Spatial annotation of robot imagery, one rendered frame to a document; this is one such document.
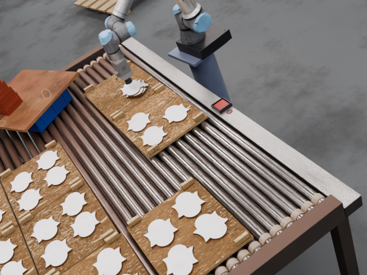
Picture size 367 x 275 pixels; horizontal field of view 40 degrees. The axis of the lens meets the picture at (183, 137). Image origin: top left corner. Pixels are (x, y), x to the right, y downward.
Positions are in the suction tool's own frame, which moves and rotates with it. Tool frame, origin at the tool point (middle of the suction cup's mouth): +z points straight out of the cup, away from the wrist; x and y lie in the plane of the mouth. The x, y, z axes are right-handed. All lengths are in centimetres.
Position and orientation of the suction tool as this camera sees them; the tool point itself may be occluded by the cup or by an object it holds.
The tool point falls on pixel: (129, 82)
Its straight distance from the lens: 274.9
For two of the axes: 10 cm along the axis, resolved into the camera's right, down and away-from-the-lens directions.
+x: 7.9, -5.6, 2.3
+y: 5.1, 4.2, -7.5
